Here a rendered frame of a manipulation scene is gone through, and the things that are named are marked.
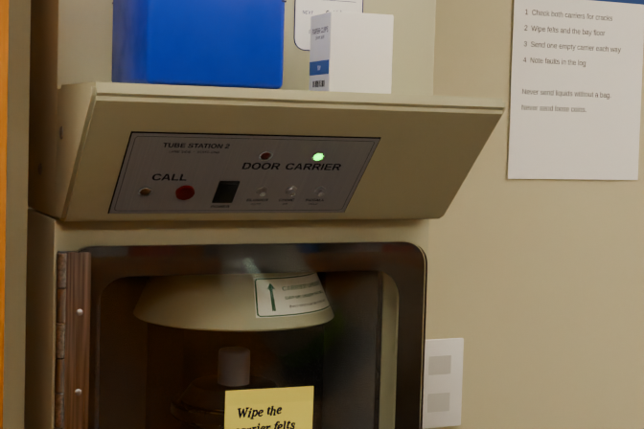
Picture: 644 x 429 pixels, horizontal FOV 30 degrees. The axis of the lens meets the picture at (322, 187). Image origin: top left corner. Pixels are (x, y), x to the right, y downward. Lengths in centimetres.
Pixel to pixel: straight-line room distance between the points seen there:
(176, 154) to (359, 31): 17
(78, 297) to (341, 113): 24
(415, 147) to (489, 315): 69
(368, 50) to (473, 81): 65
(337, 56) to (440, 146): 11
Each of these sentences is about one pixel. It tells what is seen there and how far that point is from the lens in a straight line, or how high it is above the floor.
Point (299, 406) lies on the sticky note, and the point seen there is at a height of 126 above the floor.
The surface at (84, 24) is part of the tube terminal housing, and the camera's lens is 92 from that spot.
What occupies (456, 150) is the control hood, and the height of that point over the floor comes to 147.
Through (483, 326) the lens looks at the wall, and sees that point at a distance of 159.
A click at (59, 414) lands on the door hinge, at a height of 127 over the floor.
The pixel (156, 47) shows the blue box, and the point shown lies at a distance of 82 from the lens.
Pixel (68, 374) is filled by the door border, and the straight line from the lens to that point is 93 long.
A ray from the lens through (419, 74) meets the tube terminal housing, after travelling 102.
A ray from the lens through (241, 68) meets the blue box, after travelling 84.
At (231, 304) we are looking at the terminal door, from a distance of 95.
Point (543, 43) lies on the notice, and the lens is 161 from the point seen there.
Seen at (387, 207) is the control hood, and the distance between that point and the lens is 97.
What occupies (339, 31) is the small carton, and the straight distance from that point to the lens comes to 90.
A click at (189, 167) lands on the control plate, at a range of 87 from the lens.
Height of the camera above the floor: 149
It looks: 3 degrees down
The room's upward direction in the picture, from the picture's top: 2 degrees clockwise
